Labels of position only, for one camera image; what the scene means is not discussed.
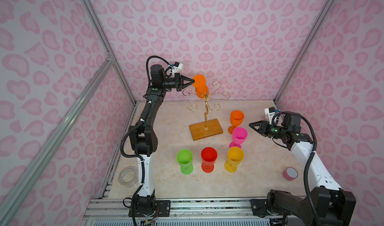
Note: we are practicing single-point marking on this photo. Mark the yellow plastic wine glass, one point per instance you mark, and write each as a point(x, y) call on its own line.
point(235, 156)

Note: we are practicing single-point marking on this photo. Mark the gold wire glass rack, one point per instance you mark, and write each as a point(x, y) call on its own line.
point(209, 101)

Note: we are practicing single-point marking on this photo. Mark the aluminium frame corner post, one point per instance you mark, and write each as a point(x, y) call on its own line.
point(314, 29)
point(92, 15)

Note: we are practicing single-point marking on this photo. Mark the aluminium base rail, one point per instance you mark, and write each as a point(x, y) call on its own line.
point(109, 211)

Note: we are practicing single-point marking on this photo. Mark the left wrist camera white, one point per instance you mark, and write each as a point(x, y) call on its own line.
point(176, 68)

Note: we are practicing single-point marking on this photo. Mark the pink plastic wine glass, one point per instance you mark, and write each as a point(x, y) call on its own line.
point(239, 136)

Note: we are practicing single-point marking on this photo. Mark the orange wine glass front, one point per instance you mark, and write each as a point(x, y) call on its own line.
point(236, 119)

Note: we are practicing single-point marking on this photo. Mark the aluminium frame corner post right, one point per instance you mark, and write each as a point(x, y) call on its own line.
point(314, 29)

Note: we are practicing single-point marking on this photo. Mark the orange wine glass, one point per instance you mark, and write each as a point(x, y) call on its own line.
point(236, 119)
point(200, 85)

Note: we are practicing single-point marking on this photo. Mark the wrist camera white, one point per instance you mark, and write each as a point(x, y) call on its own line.
point(270, 115)
point(176, 68)

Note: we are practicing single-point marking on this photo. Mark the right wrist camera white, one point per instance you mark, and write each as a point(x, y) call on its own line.
point(270, 115)

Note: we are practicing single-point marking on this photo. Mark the wooden rack base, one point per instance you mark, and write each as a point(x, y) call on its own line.
point(205, 129)

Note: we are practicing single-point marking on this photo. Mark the clear tape roll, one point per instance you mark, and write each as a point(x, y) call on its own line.
point(129, 177)

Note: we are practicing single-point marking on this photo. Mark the green plastic wine glass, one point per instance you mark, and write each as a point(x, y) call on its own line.
point(185, 161)

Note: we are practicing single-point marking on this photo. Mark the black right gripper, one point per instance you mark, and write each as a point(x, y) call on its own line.
point(264, 128)

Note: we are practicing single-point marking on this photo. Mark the red plastic wine glass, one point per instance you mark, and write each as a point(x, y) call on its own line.
point(209, 156)

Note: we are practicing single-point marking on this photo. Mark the aluminium frame corner post left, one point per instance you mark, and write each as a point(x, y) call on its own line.
point(92, 15)

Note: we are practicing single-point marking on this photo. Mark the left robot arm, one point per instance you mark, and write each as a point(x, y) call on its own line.
point(141, 142)

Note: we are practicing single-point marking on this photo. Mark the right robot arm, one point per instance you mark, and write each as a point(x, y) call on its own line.
point(325, 203)

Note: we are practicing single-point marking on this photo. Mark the pink tape roll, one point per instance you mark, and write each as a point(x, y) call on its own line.
point(290, 174)

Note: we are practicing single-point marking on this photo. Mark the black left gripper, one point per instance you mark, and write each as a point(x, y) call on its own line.
point(177, 80)

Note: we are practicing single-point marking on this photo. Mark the aluminium diagonal frame bar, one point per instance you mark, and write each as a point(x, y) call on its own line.
point(21, 190)

